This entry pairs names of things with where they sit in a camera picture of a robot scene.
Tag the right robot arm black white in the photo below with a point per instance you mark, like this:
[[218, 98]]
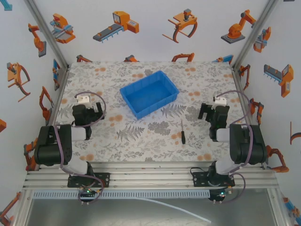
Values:
[[244, 146]]

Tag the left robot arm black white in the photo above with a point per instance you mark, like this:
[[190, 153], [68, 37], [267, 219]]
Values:
[[51, 146]]

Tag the black screwdriver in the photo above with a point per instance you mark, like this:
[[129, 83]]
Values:
[[183, 137]]

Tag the blue plastic bin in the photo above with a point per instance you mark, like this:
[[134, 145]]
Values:
[[150, 94]]

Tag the white plastic strip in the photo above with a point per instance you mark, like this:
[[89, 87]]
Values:
[[183, 210]]

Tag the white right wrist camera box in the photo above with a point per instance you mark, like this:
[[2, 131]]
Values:
[[219, 100]]

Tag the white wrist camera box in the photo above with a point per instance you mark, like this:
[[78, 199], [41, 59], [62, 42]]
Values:
[[219, 100], [83, 99]]

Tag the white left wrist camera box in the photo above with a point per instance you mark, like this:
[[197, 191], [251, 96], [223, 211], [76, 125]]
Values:
[[83, 99]]

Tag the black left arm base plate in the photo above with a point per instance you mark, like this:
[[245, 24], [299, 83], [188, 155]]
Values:
[[103, 180]]

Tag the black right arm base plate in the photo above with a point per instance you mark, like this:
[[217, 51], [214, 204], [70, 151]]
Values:
[[200, 180]]

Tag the aluminium profile rail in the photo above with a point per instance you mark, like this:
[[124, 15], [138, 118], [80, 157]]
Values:
[[150, 175]]

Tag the aluminium frame post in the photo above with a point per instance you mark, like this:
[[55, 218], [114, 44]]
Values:
[[255, 33], [48, 35]]

